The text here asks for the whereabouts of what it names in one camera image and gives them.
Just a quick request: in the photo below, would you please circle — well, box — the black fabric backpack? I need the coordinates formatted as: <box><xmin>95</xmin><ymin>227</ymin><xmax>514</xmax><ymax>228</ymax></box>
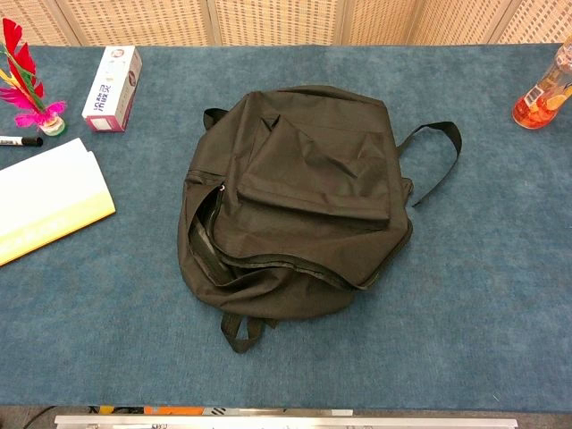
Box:
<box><xmin>176</xmin><ymin>84</ymin><xmax>463</xmax><ymax>355</ymax></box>

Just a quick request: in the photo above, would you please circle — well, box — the white book with yellow band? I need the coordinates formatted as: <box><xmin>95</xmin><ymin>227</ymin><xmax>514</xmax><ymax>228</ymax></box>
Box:
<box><xmin>0</xmin><ymin>137</ymin><xmax>116</xmax><ymax>267</ymax></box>

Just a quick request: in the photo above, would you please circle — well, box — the woven rattan folding screen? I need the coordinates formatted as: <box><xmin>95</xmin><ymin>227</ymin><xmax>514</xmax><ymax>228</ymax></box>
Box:
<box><xmin>0</xmin><ymin>0</ymin><xmax>572</xmax><ymax>46</ymax></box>

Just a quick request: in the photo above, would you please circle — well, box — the blue felt table cloth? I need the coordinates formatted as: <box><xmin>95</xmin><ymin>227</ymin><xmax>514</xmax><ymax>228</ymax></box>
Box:
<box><xmin>0</xmin><ymin>43</ymin><xmax>572</xmax><ymax>412</ymax></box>

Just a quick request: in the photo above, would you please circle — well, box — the white pink toothpaste box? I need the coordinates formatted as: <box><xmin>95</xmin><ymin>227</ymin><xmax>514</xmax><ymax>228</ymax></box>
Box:
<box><xmin>81</xmin><ymin>45</ymin><xmax>143</xmax><ymax>133</ymax></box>

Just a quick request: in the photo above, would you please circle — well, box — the orange black striped strip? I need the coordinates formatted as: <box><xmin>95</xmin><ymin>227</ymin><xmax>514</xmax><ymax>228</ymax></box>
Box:
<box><xmin>88</xmin><ymin>405</ymin><xmax>354</xmax><ymax>417</ymax></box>

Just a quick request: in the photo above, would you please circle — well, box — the black marker pen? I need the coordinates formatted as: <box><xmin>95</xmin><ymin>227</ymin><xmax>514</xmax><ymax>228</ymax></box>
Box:
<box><xmin>0</xmin><ymin>135</ymin><xmax>45</xmax><ymax>148</ymax></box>

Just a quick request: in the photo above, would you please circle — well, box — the orange drink bottle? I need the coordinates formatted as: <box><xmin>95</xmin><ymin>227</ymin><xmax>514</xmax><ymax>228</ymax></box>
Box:
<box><xmin>511</xmin><ymin>31</ymin><xmax>572</xmax><ymax>130</ymax></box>

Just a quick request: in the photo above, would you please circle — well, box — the red pink feather shuttlecock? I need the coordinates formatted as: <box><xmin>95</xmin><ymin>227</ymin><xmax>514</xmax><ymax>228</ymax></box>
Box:
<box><xmin>0</xmin><ymin>17</ymin><xmax>68</xmax><ymax>137</ymax></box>

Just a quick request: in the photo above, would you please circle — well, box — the aluminium profile rail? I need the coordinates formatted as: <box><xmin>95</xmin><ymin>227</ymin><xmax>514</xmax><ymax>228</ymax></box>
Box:
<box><xmin>54</xmin><ymin>414</ymin><xmax>519</xmax><ymax>429</ymax></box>

